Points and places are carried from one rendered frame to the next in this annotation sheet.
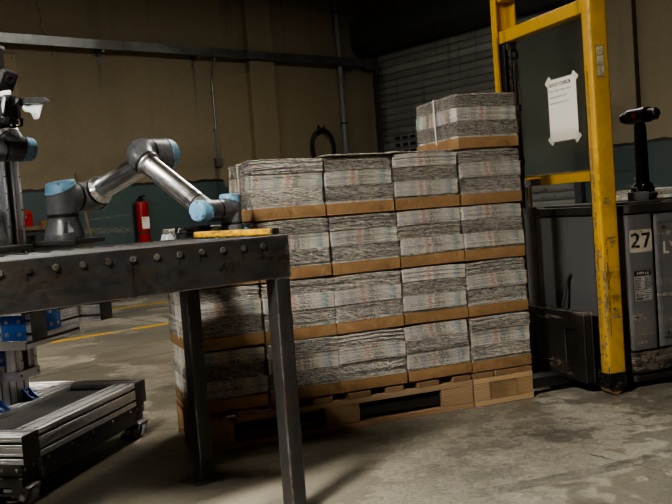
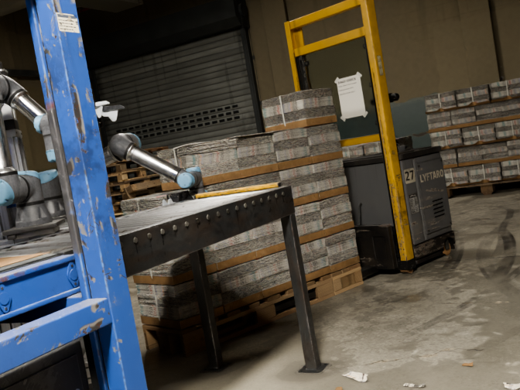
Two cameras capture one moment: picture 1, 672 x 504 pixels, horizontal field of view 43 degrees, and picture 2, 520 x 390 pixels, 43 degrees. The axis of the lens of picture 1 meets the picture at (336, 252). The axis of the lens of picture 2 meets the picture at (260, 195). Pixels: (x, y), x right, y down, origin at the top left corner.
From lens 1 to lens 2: 1.30 m
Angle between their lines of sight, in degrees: 21
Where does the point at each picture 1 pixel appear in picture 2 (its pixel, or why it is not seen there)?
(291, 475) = (312, 343)
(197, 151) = not seen: outside the picture
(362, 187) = (259, 156)
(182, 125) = not seen: outside the picture
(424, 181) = (292, 149)
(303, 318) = (236, 250)
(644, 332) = (418, 232)
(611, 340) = (405, 239)
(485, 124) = (319, 109)
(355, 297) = (264, 231)
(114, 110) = not seen: outside the picture
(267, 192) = (206, 165)
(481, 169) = (319, 138)
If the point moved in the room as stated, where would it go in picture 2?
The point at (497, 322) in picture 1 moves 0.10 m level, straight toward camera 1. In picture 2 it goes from (340, 237) to (344, 239)
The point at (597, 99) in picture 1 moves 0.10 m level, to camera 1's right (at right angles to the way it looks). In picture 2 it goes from (381, 89) to (395, 87)
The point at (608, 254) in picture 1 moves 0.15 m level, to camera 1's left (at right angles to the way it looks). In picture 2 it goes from (398, 186) to (378, 189)
